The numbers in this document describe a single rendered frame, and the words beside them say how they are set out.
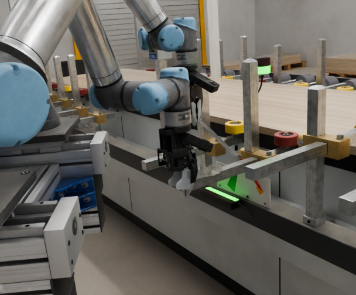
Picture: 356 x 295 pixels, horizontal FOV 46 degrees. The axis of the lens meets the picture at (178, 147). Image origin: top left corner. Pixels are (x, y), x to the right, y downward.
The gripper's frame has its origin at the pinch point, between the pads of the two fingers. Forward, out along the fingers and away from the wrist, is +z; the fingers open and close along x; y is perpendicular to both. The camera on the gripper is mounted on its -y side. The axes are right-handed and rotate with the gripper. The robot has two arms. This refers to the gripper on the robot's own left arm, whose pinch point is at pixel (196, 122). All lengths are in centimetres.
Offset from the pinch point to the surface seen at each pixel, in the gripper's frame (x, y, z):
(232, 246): -32, 5, 67
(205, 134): -8.4, 1.6, 6.9
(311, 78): -179, 17, 12
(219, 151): -6.2, -5.3, 11.8
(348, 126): -30, -44, 5
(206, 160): -8.2, 1.7, 16.8
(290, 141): -8.1, -31.0, 6.1
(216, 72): -135, 70, 2
